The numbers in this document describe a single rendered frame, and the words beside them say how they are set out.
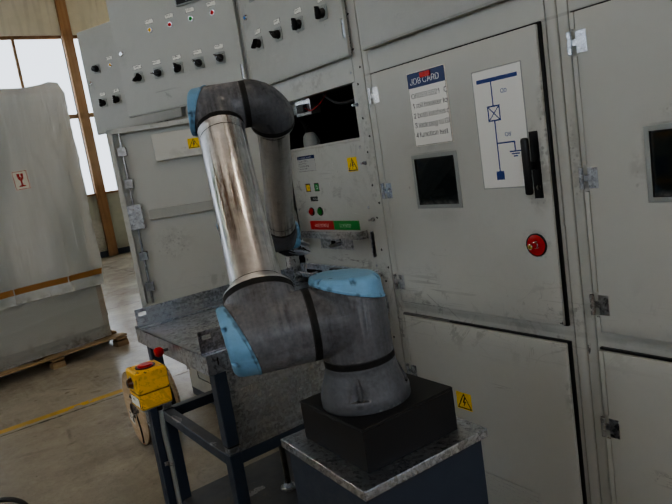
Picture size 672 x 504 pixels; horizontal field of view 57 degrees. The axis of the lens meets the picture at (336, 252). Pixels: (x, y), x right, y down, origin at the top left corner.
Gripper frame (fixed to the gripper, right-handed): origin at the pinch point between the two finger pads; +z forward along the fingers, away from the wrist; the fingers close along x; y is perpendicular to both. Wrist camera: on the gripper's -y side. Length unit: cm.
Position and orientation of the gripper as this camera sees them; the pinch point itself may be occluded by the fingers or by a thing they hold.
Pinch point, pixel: (306, 250)
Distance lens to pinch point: 226.8
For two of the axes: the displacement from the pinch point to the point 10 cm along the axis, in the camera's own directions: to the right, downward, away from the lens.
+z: 7.6, 3.0, 5.7
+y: 5.9, 0.4, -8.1
